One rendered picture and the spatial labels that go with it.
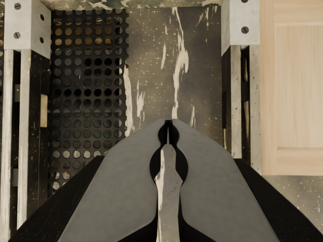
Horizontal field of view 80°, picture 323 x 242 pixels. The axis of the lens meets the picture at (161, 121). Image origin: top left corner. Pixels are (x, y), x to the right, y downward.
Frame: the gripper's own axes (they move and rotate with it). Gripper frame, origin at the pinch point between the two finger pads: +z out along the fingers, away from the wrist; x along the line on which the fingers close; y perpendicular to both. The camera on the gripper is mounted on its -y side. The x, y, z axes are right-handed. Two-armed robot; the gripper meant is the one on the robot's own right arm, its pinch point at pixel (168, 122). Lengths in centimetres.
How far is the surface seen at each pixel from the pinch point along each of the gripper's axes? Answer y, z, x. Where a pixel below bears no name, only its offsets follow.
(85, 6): -6, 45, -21
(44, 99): 13.3, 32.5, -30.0
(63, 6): -6, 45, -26
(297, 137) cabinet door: 19.4, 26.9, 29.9
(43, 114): 16.4, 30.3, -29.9
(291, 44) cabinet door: 1.3, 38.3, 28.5
